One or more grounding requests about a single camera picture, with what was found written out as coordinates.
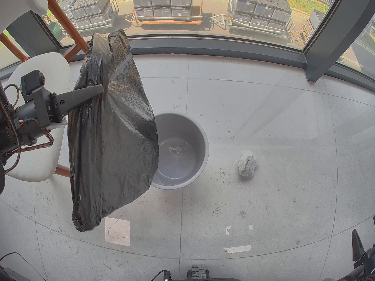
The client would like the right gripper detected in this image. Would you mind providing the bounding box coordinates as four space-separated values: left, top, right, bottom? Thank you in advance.
338 214 375 281

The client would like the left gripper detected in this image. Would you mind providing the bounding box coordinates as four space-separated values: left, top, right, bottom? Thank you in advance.
15 85 105 130

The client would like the black plastic bag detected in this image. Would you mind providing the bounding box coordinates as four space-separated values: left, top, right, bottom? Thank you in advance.
67 29 159 232

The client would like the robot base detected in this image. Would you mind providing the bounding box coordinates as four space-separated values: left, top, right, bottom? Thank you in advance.
176 263 241 281

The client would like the white trash bin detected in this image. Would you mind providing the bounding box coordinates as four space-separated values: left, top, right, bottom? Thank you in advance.
150 111 210 190

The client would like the white cushioned wooden chair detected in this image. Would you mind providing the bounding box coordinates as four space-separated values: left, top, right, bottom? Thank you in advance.
0 0 90 183

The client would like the crumpled white paper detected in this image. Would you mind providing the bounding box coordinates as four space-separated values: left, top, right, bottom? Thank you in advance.
237 149 258 177

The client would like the window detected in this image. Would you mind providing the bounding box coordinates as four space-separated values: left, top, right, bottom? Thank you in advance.
0 0 375 84

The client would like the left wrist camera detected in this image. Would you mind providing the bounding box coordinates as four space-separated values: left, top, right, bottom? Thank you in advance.
21 70 47 102

